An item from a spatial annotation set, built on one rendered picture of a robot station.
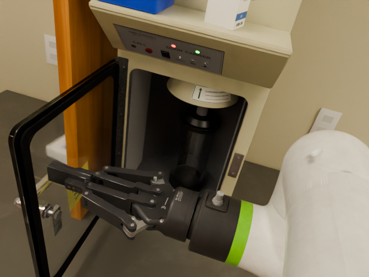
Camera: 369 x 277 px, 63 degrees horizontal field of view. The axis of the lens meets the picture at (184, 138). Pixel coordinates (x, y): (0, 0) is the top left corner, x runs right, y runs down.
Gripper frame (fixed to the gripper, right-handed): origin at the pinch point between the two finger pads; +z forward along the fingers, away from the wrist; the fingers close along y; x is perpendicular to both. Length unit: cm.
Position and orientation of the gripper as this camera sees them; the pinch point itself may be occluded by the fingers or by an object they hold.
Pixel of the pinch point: (70, 177)
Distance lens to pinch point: 50.6
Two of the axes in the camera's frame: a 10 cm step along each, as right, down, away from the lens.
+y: -2.6, 5.1, -8.2
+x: -1.7, 8.1, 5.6
